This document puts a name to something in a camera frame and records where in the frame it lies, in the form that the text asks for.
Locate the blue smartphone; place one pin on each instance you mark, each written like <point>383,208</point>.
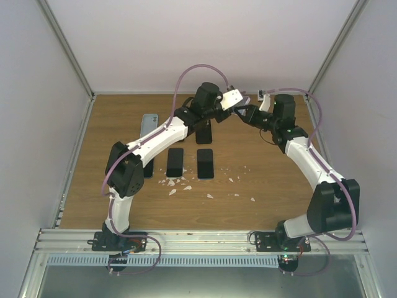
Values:
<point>205,165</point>

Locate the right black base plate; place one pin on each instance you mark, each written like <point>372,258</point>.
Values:
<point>273,242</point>

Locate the aluminium front rail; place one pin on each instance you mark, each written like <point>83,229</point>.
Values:
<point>191,242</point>

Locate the light blue phone case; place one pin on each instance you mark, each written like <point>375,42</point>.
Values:
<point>148,124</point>

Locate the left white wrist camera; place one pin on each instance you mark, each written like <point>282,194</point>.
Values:
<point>231,99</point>

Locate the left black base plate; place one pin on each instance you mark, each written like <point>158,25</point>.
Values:
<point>106,240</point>

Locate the grey slotted cable duct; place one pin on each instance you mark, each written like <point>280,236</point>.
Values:
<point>233,261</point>

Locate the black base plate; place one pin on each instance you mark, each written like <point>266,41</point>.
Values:
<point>106,240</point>
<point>273,242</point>

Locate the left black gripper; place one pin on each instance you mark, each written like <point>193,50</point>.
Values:
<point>220,118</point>

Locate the black smartphone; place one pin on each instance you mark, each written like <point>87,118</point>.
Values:
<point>149,169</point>
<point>175,158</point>

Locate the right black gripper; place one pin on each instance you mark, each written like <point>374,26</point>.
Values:
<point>249,117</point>

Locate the white debris pieces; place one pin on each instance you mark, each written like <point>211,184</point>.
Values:
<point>230,182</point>

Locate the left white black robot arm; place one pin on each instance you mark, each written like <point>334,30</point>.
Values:
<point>124,174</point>

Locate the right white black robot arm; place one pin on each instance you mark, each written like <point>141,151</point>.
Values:
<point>335,201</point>

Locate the lilac phone case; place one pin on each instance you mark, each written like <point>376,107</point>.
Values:
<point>245,102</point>

